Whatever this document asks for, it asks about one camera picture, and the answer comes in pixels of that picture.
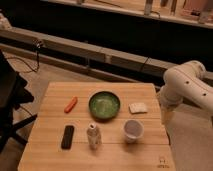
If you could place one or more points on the cream tapered gripper tip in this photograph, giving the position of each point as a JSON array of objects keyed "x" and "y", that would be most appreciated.
[{"x": 166, "y": 115}]

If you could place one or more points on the small white bottle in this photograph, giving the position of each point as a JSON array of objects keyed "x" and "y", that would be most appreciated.
[{"x": 94, "y": 136}]

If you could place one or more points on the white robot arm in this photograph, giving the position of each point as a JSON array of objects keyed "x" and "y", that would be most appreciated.
[{"x": 184, "y": 81}]

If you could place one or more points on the white paper cup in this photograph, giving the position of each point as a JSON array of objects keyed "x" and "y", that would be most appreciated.
[{"x": 133, "y": 130}]

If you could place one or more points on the green bowl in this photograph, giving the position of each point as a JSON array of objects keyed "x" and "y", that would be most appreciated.
[{"x": 104, "y": 105}]

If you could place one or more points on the orange carrot toy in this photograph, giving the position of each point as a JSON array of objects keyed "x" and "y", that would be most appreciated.
[{"x": 71, "y": 105}]

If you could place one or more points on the black remote control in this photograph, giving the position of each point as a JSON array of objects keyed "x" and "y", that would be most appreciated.
[{"x": 66, "y": 142}]

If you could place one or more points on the black office chair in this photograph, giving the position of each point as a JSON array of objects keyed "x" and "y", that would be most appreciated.
[{"x": 12, "y": 95}]

